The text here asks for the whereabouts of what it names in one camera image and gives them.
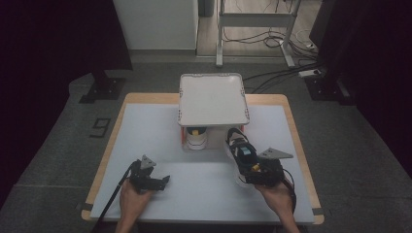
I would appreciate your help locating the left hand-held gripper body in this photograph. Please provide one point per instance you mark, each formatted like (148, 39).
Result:
(142, 176)

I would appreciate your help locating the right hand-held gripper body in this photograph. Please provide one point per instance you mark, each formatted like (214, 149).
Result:
(272, 171)

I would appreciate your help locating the person's left hand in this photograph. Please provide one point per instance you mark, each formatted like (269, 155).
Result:
(134, 204)

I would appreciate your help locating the white power strip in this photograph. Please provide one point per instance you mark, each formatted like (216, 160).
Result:
(309, 73)

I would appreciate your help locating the dark tape strip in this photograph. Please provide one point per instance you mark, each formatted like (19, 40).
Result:
(318, 211)
(85, 206)

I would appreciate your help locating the wooden table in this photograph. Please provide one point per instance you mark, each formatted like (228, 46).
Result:
(152, 98)

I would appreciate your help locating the dark curtain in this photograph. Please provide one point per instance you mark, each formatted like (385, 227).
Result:
(372, 64)
(48, 64)

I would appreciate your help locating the black stand base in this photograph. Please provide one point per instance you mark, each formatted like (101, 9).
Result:
(327, 89)
(103, 89)

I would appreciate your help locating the person's right hand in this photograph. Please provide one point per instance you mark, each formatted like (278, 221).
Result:
(277, 199)

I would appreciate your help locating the navy and cream sneaker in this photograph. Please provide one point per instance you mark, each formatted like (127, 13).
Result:
(241, 152)
(196, 139)

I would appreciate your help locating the white two-tier shoe rack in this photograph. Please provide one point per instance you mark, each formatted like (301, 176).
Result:
(212, 98)

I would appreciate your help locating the white metal desk frame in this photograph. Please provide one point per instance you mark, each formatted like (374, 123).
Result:
(256, 20)

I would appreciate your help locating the white table mat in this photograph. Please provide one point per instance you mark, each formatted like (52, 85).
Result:
(194, 194)

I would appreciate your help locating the white cabinet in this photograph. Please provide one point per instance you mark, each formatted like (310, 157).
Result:
(158, 24)

